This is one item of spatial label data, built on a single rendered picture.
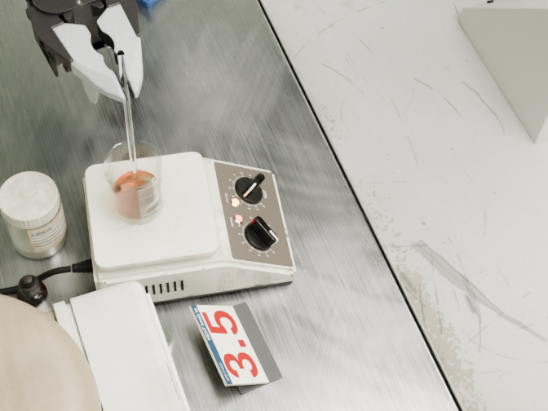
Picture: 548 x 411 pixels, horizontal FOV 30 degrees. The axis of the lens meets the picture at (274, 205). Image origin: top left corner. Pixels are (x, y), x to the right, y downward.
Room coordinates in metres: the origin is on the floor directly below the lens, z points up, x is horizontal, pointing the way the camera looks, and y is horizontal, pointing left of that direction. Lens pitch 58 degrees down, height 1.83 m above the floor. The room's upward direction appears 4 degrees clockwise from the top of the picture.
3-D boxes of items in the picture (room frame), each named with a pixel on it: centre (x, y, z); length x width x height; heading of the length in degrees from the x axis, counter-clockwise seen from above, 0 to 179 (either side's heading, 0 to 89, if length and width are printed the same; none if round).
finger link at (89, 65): (0.56, 0.17, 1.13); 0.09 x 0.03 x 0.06; 31
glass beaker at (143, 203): (0.53, 0.13, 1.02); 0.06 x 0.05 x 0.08; 126
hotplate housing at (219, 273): (0.53, 0.09, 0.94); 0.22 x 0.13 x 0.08; 105
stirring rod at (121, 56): (0.54, 0.13, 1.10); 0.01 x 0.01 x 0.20
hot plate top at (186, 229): (0.53, 0.12, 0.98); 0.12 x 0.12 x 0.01; 15
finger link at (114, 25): (0.58, 0.14, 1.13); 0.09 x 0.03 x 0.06; 34
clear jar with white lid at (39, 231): (0.53, 0.24, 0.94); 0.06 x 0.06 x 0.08
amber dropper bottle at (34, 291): (0.45, 0.23, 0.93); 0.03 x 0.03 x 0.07
